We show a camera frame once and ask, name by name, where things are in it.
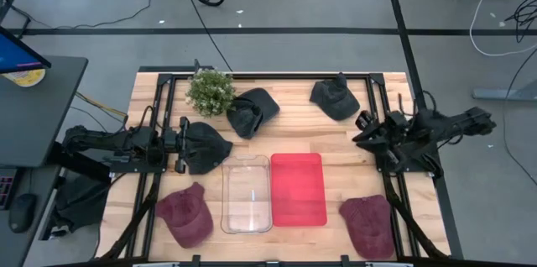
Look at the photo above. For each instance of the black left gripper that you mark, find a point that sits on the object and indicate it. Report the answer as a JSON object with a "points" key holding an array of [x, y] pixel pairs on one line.
{"points": [[172, 141]]}

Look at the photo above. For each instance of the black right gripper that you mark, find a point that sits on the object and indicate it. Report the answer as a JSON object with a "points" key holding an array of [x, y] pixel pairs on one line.
{"points": [[388, 130]]}

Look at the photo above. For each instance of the black baseball cap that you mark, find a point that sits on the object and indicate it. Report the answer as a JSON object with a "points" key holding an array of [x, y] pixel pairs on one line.
{"points": [[251, 111], [335, 99], [210, 149]]}

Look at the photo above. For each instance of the maroon baseball cap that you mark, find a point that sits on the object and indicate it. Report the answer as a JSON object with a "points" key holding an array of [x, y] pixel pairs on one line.
{"points": [[369, 227], [184, 216]]}

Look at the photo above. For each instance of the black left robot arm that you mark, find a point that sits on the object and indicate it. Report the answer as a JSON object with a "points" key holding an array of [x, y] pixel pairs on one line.
{"points": [[105, 139]]}

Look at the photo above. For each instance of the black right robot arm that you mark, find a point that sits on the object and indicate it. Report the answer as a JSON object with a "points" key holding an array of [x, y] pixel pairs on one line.
{"points": [[453, 126]]}

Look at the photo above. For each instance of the green potted plant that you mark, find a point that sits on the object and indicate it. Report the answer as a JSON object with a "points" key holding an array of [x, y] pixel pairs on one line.
{"points": [[210, 92]]}

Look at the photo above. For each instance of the clear plastic bin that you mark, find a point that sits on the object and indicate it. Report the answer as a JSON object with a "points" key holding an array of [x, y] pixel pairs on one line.
{"points": [[245, 216]]}

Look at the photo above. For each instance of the black bag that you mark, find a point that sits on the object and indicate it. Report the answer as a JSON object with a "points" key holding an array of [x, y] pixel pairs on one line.
{"points": [[79, 204]]}

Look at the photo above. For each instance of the grey desk leg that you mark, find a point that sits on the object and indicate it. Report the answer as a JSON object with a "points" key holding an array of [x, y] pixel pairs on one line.
{"points": [[503, 94]]}

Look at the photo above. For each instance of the dark grey desk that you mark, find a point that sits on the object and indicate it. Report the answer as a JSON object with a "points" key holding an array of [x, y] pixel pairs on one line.
{"points": [[38, 111]]}

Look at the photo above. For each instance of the black computer mouse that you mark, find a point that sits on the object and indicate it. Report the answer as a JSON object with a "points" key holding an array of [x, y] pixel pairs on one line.
{"points": [[22, 212]]}

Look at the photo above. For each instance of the black keyboard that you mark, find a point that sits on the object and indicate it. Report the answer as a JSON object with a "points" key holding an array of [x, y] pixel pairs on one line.
{"points": [[5, 187]]}

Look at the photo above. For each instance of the computer monitor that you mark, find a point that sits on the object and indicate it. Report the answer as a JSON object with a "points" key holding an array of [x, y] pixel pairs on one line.
{"points": [[17, 55]]}

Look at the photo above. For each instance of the black metal table frame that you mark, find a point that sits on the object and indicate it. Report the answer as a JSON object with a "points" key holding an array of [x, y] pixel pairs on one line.
{"points": [[272, 76]]}

